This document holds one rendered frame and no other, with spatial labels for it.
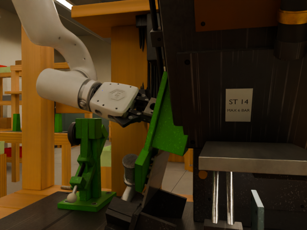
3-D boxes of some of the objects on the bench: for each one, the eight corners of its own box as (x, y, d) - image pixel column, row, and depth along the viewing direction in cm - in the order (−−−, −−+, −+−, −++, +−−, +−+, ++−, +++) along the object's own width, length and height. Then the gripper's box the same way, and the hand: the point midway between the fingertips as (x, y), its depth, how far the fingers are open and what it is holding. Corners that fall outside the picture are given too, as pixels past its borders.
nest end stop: (131, 233, 59) (130, 223, 56) (106, 223, 60) (104, 212, 57) (133, 228, 60) (133, 218, 57) (109, 219, 61) (107, 208, 58)
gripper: (109, 87, 78) (169, 103, 73) (80, 128, 67) (148, 149, 63) (106, 66, 72) (171, 82, 68) (74, 107, 62) (148, 128, 57)
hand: (152, 112), depth 66 cm, fingers closed on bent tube, 3 cm apart
